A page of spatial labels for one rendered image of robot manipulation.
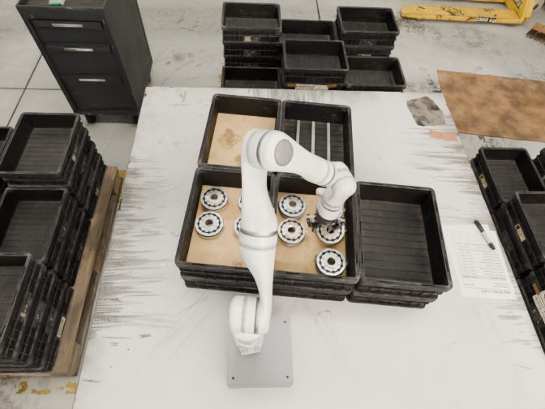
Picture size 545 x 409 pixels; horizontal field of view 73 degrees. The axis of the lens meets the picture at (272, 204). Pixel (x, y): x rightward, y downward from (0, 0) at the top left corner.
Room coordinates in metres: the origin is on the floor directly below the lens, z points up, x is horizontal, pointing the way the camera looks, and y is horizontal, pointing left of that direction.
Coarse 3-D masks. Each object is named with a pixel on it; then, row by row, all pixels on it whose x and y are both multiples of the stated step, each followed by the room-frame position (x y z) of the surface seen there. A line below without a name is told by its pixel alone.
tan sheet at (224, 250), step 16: (240, 192) 0.79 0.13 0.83; (208, 224) 0.64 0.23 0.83; (224, 224) 0.65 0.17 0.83; (192, 240) 0.57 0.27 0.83; (208, 240) 0.57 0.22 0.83; (224, 240) 0.58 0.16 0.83; (192, 256) 0.51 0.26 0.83; (208, 256) 0.51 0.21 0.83; (224, 256) 0.52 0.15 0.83; (240, 256) 0.52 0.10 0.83
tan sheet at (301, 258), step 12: (312, 204) 0.77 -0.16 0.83; (312, 240) 0.61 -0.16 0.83; (276, 252) 0.55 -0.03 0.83; (288, 252) 0.56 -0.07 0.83; (300, 252) 0.56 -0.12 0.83; (312, 252) 0.57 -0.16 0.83; (276, 264) 0.51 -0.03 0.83; (288, 264) 0.51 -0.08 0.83; (300, 264) 0.52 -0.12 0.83; (312, 264) 0.52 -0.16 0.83
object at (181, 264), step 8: (200, 168) 0.82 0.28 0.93; (208, 168) 0.82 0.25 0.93; (216, 168) 0.83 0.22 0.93; (272, 176) 0.81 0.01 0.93; (192, 184) 0.74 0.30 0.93; (272, 184) 0.78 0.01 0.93; (192, 192) 0.71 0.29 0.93; (272, 192) 0.74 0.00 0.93; (192, 200) 0.68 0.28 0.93; (272, 200) 0.71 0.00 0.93; (184, 224) 0.58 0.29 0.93; (184, 232) 0.55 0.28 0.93; (176, 256) 0.46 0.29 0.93; (176, 264) 0.43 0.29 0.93; (184, 264) 0.44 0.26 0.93; (200, 264) 0.44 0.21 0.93; (208, 264) 0.44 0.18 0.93; (224, 272) 0.43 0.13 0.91; (232, 272) 0.43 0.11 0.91; (240, 272) 0.43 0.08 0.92; (248, 272) 0.43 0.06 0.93
